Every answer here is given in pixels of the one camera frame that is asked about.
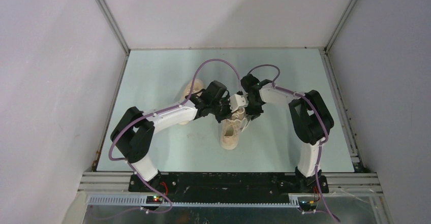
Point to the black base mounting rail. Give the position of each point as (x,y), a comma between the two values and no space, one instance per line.
(230,188)

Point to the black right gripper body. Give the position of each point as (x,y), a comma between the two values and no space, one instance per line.
(253,108)

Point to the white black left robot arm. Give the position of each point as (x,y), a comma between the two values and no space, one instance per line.
(134,133)

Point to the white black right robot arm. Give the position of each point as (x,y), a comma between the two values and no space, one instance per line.
(310,116)

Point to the aluminium frame rail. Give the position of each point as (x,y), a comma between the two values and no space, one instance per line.
(111,188)

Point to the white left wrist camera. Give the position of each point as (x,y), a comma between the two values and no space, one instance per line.
(237,101)

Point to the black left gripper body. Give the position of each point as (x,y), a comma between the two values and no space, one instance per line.
(220,108)

